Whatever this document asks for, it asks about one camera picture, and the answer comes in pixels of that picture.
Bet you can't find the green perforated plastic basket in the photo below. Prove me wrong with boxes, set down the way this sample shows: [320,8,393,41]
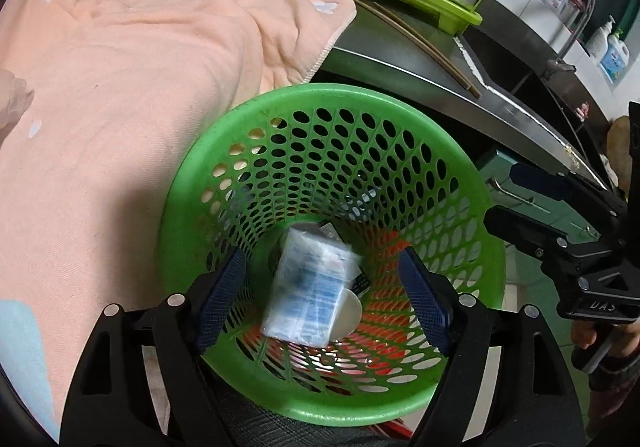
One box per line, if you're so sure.
[158,84,506,427]

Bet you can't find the chrome sink faucet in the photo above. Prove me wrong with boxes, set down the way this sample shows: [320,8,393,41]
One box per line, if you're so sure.
[541,0,597,81]

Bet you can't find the blue white milk carton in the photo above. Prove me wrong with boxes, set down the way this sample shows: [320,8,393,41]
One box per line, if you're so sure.
[260,224,362,349]

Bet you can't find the blue label soap bottle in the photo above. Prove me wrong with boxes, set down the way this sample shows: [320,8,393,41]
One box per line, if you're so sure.
[600,29,630,83]

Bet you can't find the peach floral towel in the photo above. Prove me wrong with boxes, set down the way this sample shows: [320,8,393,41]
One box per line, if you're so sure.
[1,0,356,435]

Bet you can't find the wooden chopstick on counter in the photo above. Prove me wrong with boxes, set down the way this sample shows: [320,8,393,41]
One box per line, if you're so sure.
[354,0,482,100]

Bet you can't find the right hand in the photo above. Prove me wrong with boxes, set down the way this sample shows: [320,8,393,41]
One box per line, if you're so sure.
[569,318,640,361]

